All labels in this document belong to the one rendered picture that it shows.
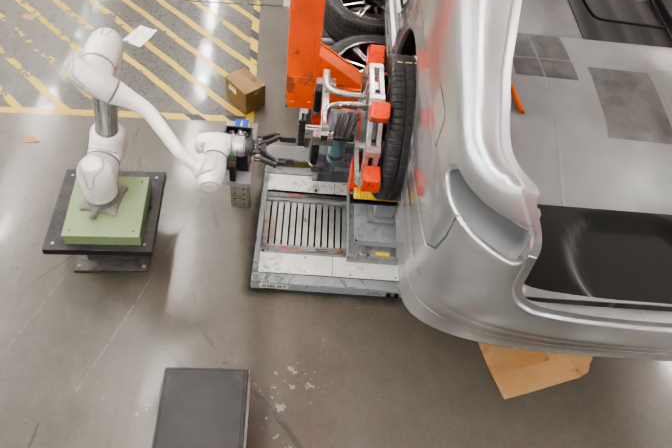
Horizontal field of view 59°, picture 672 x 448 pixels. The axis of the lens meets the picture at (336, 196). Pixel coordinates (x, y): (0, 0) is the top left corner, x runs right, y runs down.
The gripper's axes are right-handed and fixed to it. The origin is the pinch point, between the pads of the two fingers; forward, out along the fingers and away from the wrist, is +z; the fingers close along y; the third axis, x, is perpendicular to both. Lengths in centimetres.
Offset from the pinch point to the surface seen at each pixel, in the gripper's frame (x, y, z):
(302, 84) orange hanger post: -13, -60, 2
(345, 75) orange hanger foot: -7, -62, 24
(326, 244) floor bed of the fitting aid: -77, -4, 22
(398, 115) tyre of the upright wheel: 29, 3, 42
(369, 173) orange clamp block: 5.8, 14.5, 33.2
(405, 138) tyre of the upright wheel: 22, 9, 45
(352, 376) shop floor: -83, 67, 37
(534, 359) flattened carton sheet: -81, 53, 130
